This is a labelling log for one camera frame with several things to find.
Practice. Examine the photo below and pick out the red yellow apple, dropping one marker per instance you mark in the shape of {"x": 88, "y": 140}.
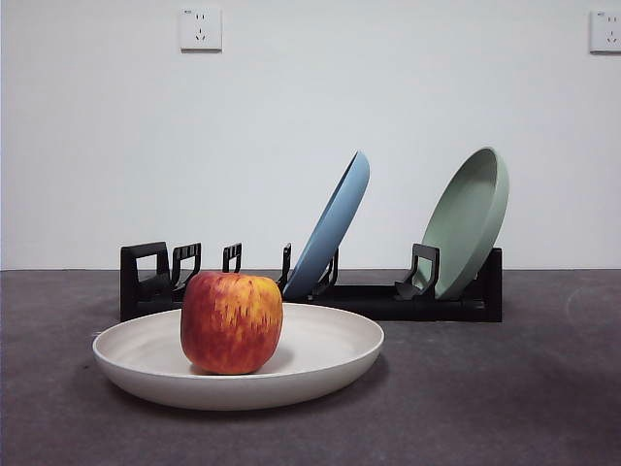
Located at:
{"x": 230, "y": 325}

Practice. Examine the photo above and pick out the pale yellow round plate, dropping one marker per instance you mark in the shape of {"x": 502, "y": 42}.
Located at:
{"x": 315, "y": 349}

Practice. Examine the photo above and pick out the blue round plate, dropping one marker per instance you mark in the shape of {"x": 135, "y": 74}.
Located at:
{"x": 335, "y": 218}

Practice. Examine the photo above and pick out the green round plate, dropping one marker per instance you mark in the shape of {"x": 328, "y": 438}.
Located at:
{"x": 466, "y": 218}

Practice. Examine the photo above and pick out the white wall socket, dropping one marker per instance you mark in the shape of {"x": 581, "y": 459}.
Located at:
{"x": 201, "y": 29}
{"x": 606, "y": 32}

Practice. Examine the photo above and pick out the black plate rack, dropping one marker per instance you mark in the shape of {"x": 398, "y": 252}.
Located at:
{"x": 388, "y": 306}

